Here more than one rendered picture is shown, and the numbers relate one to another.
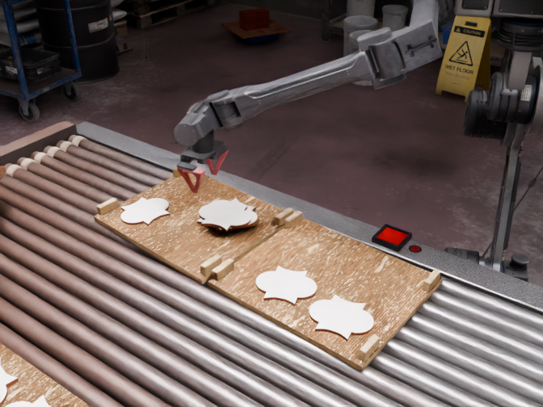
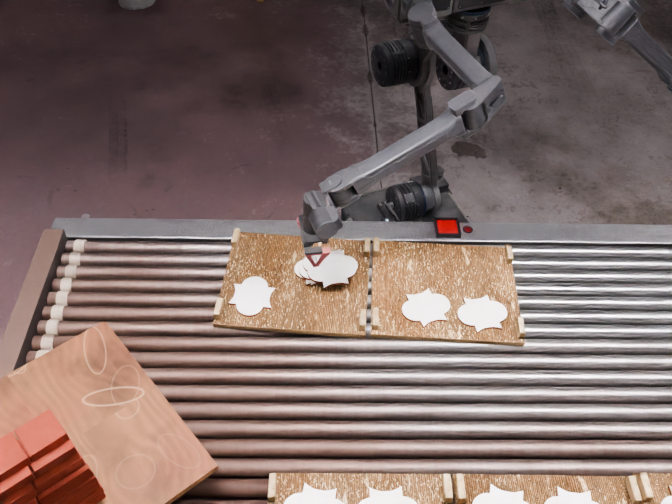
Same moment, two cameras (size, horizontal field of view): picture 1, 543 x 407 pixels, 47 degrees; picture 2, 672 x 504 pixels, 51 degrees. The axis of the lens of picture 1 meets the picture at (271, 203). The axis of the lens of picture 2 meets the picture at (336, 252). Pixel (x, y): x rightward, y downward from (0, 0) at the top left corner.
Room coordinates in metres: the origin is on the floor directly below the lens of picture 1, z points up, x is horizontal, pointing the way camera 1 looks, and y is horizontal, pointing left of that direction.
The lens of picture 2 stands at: (0.28, 0.90, 2.44)
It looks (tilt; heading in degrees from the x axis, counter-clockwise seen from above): 47 degrees down; 322
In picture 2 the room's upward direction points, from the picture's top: 2 degrees clockwise
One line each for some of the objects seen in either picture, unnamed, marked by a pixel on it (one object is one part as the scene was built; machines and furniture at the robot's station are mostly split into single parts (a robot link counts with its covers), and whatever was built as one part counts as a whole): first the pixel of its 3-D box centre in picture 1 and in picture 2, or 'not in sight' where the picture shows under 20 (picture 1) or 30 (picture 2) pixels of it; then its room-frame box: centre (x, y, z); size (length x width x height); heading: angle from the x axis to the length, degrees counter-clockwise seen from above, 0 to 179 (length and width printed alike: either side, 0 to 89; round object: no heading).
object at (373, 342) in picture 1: (369, 347); (520, 327); (0.88, -0.19, 0.95); 0.06 x 0.02 x 0.03; 141
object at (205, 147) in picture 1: (202, 140); (313, 222); (1.34, 0.17, 1.17); 0.10 x 0.07 x 0.07; 155
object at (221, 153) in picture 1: (210, 161); not in sight; (1.37, 0.15, 1.10); 0.07 x 0.07 x 0.09; 65
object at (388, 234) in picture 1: (391, 237); (447, 227); (1.29, -0.31, 0.92); 0.06 x 0.06 x 0.01; 55
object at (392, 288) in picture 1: (326, 282); (443, 290); (1.11, -0.13, 0.93); 0.41 x 0.35 x 0.02; 51
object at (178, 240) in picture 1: (195, 218); (296, 281); (1.37, 0.20, 0.93); 0.41 x 0.35 x 0.02; 50
